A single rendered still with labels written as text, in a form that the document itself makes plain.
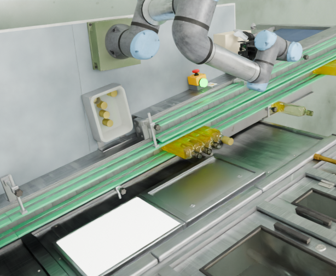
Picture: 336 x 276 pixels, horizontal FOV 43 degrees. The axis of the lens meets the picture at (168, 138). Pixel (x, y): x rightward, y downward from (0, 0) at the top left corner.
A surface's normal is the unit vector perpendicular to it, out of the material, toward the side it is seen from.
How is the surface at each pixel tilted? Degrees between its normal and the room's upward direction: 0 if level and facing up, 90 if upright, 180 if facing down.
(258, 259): 90
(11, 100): 0
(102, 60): 2
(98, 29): 2
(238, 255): 90
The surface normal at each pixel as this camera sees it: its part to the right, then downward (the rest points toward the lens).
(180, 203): -0.18, -0.90
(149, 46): 0.54, 0.37
